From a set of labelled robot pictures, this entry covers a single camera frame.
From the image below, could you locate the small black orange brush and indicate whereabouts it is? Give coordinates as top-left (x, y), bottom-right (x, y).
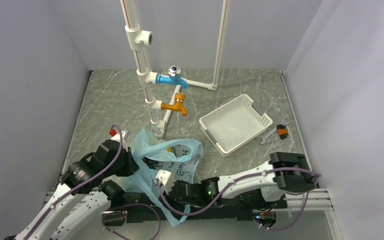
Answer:
top-left (276, 124), bottom-right (289, 140)

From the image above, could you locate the blue plastic faucet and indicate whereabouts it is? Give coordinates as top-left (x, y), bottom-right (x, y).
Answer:
top-left (155, 65), bottom-right (189, 89)

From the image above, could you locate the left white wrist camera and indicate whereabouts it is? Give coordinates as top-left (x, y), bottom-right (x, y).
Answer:
top-left (109, 128), bottom-right (131, 148)

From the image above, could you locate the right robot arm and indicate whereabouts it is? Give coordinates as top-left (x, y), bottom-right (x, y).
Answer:
top-left (162, 152), bottom-right (321, 208)

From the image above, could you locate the light blue plastic bag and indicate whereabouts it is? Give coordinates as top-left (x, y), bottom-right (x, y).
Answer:
top-left (122, 127), bottom-right (204, 227)

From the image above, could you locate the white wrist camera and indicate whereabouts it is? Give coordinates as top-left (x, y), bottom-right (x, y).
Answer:
top-left (156, 169), bottom-right (175, 195)
top-left (109, 128), bottom-right (131, 148)

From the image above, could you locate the white PVC pipe frame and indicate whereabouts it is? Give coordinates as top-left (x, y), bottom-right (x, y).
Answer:
top-left (120, 0), bottom-right (231, 139)

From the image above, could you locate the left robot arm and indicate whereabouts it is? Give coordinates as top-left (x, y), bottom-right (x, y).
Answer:
top-left (7, 137), bottom-right (139, 240)

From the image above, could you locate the orange plastic faucet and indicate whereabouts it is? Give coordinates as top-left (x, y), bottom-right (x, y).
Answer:
top-left (160, 92), bottom-right (188, 116)

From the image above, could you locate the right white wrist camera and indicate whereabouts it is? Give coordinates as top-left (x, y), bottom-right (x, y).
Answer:
top-left (156, 169), bottom-right (175, 195)

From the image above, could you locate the white perforated plastic basket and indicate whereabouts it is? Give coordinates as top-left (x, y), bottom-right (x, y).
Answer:
top-left (199, 94), bottom-right (273, 158)

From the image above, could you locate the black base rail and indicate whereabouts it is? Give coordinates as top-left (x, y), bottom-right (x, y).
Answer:
top-left (109, 189), bottom-right (288, 223)

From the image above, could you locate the silver open-end wrench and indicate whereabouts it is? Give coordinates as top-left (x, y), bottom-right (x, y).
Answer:
top-left (257, 117), bottom-right (290, 145)

